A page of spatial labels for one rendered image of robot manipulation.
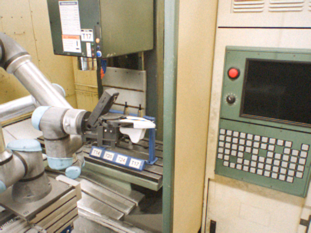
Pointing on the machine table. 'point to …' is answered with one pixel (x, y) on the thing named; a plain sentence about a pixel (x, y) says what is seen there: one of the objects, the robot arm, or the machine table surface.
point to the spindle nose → (87, 63)
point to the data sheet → (70, 17)
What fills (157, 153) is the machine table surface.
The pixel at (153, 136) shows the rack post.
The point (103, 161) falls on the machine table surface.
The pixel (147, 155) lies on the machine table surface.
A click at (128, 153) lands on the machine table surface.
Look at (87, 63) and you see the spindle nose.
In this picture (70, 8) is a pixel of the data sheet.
